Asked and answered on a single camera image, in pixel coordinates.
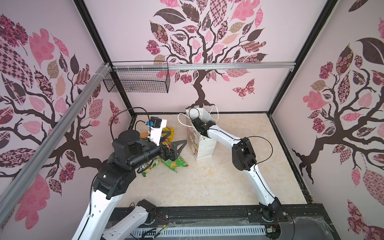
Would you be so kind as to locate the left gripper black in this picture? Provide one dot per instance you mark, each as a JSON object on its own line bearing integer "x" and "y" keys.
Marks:
{"x": 173, "y": 154}

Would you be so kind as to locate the yellow snack bag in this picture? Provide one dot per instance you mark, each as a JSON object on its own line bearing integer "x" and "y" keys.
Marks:
{"x": 169, "y": 133}

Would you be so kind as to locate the white patterned paper bag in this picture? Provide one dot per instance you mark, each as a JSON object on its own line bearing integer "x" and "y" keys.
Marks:
{"x": 202, "y": 147}

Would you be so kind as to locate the green snack bag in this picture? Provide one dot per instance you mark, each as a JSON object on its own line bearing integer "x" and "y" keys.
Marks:
{"x": 178, "y": 163}

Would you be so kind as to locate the green yellow candy bag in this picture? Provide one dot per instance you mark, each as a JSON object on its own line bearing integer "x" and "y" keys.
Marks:
{"x": 148, "y": 167}

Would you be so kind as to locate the yellow mango candy bag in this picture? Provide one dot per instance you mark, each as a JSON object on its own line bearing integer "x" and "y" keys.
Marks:
{"x": 145, "y": 136}

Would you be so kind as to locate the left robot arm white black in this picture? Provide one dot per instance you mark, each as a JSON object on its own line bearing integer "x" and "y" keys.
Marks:
{"x": 112, "y": 182}

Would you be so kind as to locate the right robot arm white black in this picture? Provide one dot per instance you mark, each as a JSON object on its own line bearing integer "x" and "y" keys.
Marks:
{"x": 244, "y": 159}

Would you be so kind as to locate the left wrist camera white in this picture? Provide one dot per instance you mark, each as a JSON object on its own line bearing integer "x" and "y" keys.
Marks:
{"x": 156, "y": 128}

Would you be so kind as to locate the aluminium rail back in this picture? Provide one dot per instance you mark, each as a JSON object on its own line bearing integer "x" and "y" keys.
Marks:
{"x": 222, "y": 66}

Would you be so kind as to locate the aluminium rail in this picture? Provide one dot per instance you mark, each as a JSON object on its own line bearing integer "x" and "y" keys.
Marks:
{"x": 22, "y": 181}
{"x": 222, "y": 66}

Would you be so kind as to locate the black wire basket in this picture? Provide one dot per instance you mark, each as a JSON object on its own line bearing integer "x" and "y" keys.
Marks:
{"x": 138, "y": 77}

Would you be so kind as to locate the white slotted cable duct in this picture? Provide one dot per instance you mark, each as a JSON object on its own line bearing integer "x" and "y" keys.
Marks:
{"x": 194, "y": 232}

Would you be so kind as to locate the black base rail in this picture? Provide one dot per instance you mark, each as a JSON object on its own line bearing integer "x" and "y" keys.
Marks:
{"x": 249, "y": 213}

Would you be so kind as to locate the aluminium rail left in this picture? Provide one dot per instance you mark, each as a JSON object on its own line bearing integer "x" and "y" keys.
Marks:
{"x": 22, "y": 181}

